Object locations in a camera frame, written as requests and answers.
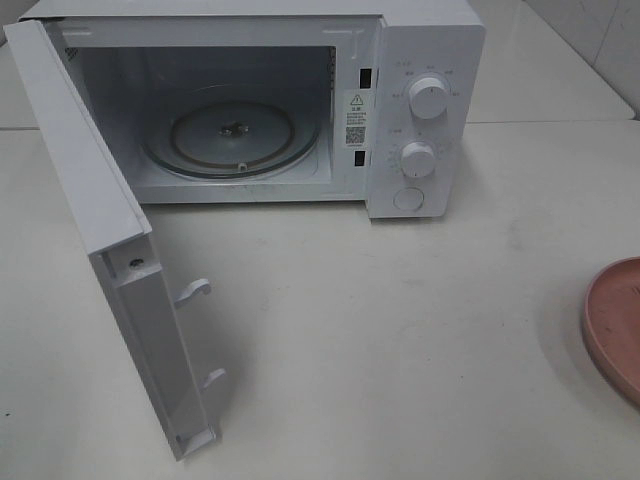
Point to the round white door button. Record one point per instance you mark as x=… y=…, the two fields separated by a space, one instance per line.
x=409 y=199

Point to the white timer knob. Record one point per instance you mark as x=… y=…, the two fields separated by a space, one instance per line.
x=417 y=160

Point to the white microwave door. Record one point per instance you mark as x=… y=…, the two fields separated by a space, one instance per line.
x=117 y=238

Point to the pink round plate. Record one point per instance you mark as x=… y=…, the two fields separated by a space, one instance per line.
x=610 y=326

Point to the glass microwave turntable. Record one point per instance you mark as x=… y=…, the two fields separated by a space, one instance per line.
x=231 y=140

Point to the white warning label sticker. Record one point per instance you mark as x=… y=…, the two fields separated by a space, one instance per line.
x=356 y=114

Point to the white microwave oven body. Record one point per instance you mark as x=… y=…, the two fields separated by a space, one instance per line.
x=137 y=62

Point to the upper white power knob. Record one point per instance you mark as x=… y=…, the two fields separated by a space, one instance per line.
x=428 y=96

